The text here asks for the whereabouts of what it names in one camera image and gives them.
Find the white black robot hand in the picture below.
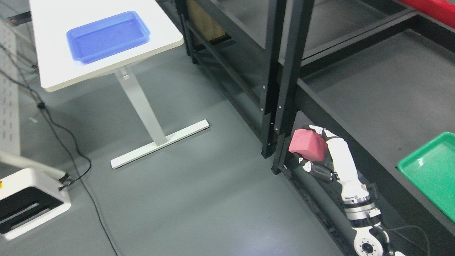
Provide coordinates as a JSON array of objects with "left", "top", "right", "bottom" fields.
[{"left": 299, "top": 125, "right": 370, "bottom": 204}]

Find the pink foam block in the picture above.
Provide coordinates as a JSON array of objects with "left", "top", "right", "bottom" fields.
[{"left": 288, "top": 129, "right": 328, "bottom": 161}]

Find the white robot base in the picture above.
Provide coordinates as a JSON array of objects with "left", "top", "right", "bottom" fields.
[{"left": 0, "top": 150, "right": 71, "bottom": 240}]

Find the green plastic tray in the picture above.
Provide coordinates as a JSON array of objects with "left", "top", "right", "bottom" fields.
[{"left": 396, "top": 132, "right": 455, "bottom": 222}]

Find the black metal shelf right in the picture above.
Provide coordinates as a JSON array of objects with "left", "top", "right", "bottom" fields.
[{"left": 273, "top": 0, "right": 454, "bottom": 256}]

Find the black metal shelf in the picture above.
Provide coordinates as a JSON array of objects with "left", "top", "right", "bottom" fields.
[
  {"left": 273, "top": 0, "right": 454, "bottom": 256},
  {"left": 158, "top": 0, "right": 294, "bottom": 158}
]

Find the black metal shelf left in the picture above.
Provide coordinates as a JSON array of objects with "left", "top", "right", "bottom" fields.
[{"left": 158, "top": 0, "right": 294, "bottom": 158}]

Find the blue plastic tray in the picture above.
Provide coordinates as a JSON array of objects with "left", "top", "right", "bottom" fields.
[{"left": 66, "top": 10, "right": 151, "bottom": 64}]

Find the red metal beam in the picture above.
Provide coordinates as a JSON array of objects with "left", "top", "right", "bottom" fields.
[{"left": 400, "top": 0, "right": 455, "bottom": 28}]

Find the cardboard box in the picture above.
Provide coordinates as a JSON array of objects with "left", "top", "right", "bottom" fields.
[{"left": 186, "top": 0, "right": 230, "bottom": 44}]

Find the white table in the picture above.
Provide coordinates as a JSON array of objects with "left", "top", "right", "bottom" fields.
[{"left": 29, "top": 0, "right": 209, "bottom": 169}]

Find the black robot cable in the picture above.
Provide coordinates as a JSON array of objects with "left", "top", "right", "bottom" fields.
[{"left": 382, "top": 225, "right": 431, "bottom": 256}]

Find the black floor cable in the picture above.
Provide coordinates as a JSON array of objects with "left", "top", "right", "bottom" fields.
[{"left": 0, "top": 43, "right": 119, "bottom": 256}]

